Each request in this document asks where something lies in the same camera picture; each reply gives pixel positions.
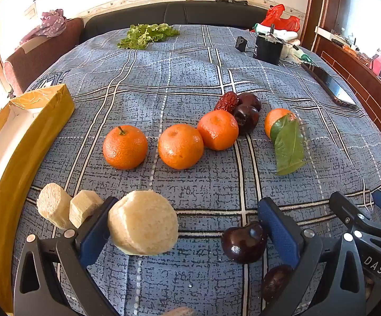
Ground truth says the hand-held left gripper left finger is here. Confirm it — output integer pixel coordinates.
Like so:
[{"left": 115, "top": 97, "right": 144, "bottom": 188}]
[{"left": 12, "top": 196, "right": 120, "bottom": 316}]

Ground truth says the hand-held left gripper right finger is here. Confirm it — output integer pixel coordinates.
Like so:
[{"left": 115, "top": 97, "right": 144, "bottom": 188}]
[{"left": 257, "top": 197, "right": 368, "bottom": 316}]

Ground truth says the dark purple plum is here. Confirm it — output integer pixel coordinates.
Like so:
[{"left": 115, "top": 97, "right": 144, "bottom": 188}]
[
  {"left": 221, "top": 221, "right": 268, "bottom": 264},
  {"left": 261, "top": 264, "right": 294, "bottom": 303},
  {"left": 237, "top": 92, "right": 262, "bottom": 112},
  {"left": 233, "top": 105, "right": 260, "bottom": 135}
]

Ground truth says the orange with short stem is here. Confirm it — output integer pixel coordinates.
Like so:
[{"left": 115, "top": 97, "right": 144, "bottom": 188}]
[{"left": 103, "top": 125, "right": 149, "bottom": 171}]

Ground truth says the orange with green leaves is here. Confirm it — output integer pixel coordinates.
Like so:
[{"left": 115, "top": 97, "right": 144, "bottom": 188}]
[{"left": 264, "top": 108, "right": 308, "bottom": 176}]

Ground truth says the round orange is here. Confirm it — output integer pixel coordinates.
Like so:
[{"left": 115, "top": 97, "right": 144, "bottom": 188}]
[
  {"left": 158, "top": 123, "right": 205, "bottom": 171},
  {"left": 197, "top": 110, "right": 240, "bottom": 151}
]

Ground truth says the yellow cardboard box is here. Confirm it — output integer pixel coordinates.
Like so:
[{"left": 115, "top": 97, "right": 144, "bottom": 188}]
[{"left": 0, "top": 84, "right": 75, "bottom": 313}]

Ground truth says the wooden cabinet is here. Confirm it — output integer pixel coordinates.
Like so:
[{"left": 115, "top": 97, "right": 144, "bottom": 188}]
[{"left": 312, "top": 26, "right": 381, "bottom": 159}]

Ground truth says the dark smartphone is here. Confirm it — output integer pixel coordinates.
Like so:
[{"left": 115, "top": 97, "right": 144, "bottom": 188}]
[{"left": 301, "top": 62, "right": 358, "bottom": 111}]

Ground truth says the dried red date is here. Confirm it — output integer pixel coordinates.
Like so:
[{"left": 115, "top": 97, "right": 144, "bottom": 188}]
[{"left": 214, "top": 91, "right": 239, "bottom": 114}]

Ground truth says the black container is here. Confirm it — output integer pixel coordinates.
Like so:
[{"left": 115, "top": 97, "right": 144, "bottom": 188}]
[{"left": 253, "top": 33, "right": 285, "bottom": 66}]

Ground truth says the blue plaid blanket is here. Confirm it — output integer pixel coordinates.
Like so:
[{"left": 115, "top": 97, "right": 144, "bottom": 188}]
[{"left": 11, "top": 23, "right": 381, "bottom": 316}]

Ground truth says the brown armchair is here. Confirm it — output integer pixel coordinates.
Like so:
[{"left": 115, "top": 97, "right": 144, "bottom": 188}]
[{"left": 3, "top": 18, "right": 85, "bottom": 97}]

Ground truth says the red plastic bag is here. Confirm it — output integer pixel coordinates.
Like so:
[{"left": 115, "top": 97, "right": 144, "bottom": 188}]
[{"left": 261, "top": 4, "right": 301, "bottom": 33}]

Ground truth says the green lettuce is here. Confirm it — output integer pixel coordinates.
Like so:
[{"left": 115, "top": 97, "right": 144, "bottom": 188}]
[{"left": 117, "top": 23, "right": 180, "bottom": 51}]

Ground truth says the purple floral cloth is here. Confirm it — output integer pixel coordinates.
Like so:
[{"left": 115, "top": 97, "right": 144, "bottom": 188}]
[{"left": 19, "top": 9, "right": 67, "bottom": 45}]

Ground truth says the black padded headboard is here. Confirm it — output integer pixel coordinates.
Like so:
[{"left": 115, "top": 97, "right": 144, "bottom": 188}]
[{"left": 83, "top": 1, "right": 270, "bottom": 43}]

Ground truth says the wooden door frame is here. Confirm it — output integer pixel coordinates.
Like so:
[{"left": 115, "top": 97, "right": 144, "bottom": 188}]
[{"left": 301, "top": 0, "right": 343, "bottom": 50}]

